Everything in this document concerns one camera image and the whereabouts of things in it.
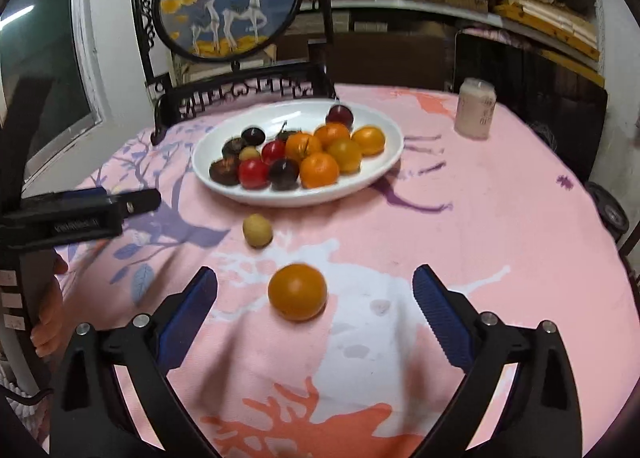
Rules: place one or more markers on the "pink printed tablecloth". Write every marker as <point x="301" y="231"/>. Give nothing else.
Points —
<point x="500" y="238"/>

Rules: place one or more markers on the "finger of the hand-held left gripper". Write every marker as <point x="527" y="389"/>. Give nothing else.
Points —
<point x="80" y="194"/>
<point x="142" y="200"/>

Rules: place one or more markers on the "dark purple plum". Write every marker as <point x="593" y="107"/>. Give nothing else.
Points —
<point x="340" y="117"/>

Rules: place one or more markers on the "red plum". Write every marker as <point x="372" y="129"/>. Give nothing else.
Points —
<point x="253" y="173"/>
<point x="273" y="152"/>

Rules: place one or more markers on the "black round stool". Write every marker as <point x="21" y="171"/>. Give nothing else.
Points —
<point x="610" y="208"/>

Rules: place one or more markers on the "brown water chestnut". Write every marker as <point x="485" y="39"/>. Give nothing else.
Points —
<point x="232" y="146"/>
<point x="224" y="172"/>

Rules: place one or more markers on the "dark cherry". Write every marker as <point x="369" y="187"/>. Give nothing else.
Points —
<point x="252" y="135"/>
<point x="282" y="137"/>
<point x="284" y="173"/>

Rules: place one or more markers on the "yellow plum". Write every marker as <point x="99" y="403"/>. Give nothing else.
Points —
<point x="345" y="155"/>
<point x="297" y="291"/>
<point x="368" y="140"/>

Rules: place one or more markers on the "orange mandarin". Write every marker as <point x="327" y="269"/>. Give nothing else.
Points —
<point x="319" y="171"/>
<point x="302" y="146"/>
<point x="331" y="133"/>

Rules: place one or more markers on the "white oval plate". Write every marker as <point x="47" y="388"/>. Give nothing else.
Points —
<point x="360" y="178"/>

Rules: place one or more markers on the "pink folded cloth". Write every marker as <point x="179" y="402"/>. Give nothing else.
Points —
<point x="490" y="34"/>

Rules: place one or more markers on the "person's left hand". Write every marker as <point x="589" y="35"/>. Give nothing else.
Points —
<point x="50" y="318"/>

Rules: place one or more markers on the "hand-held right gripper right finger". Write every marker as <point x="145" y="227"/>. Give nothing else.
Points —
<point x="440" y="318"/>

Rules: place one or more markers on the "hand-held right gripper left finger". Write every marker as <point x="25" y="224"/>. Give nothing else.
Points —
<point x="185" y="323"/>

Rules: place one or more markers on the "white framed window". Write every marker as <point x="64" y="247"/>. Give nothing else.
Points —
<point x="45" y="63"/>

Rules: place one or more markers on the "white ribbed object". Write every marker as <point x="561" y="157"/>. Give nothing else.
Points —
<point x="15" y="410"/>

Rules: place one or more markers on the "white wall shelf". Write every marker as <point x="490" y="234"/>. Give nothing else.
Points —
<point x="400" y="4"/>

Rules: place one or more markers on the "tan longan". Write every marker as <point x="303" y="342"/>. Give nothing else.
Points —
<point x="248" y="154"/>
<point x="257" y="230"/>

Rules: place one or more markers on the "brown wooden board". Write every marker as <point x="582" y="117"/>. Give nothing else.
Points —
<point x="390" y="58"/>

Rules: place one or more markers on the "stack of yellow flat boxes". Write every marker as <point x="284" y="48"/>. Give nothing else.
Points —
<point x="550" y="23"/>

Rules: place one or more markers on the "pale pink drink can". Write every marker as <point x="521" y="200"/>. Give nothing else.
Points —
<point x="475" y="113"/>

